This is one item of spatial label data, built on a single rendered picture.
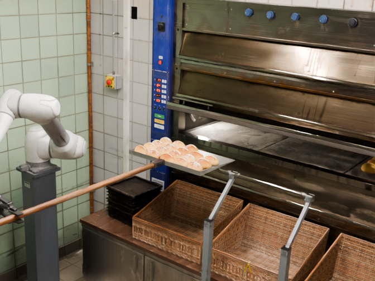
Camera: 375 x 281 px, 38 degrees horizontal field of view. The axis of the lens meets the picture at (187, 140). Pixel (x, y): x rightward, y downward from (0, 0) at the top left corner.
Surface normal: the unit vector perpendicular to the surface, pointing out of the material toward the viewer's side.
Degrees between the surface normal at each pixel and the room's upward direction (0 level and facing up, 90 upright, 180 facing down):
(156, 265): 91
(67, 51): 90
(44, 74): 90
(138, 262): 90
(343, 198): 70
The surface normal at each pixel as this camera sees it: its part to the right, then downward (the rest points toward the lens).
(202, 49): -0.56, -0.14
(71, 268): 0.04, -0.95
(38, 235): 0.09, 0.30
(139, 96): -0.62, 0.22
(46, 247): 0.77, 0.22
